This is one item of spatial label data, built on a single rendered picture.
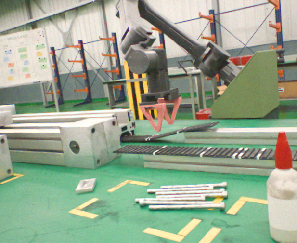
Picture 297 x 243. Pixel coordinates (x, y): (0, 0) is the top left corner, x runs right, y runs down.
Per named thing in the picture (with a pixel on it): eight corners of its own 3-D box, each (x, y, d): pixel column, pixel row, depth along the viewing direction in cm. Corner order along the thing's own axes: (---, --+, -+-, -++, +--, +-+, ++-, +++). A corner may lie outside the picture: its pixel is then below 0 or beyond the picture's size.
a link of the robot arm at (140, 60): (142, 23, 84) (125, 50, 88) (119, 20, 74) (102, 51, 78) (176, 51, 81) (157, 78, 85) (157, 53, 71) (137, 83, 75)
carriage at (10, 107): (18, 121, 128) (14, 104, 127) (-8, 127, 119) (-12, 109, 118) (-6, 121, 137) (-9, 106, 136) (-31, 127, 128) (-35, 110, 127)
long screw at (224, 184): (227, 186, 50) (226, 181, 50) (226, 189, 50) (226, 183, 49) (161, 189, 53) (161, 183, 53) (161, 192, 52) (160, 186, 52)
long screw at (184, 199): (206, 200, 47) (205, 194, 46) (205, 203, 46) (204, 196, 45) (137, 202, 50) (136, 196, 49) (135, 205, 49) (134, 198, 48)
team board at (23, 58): (-7, 137, 652) (-28, 39, 619) (9, 131, 699) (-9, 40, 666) (56, 132, 606) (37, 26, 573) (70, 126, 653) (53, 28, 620)
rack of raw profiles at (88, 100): (44, 108, 1188) (32, 47, 1151) (63, 103, 1258) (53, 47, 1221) (107, 105, 987) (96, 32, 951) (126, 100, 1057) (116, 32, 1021)
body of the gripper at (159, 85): (140, 101, 82) (135, 73, 80) (158, 95, 90) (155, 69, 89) (162, 100, 78) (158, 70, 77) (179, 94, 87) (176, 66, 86)
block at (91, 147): (128, 152, 79) (122, 114, 78) (95, 169, 69) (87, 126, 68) (100, 151, 84) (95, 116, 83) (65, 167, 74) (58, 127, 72)
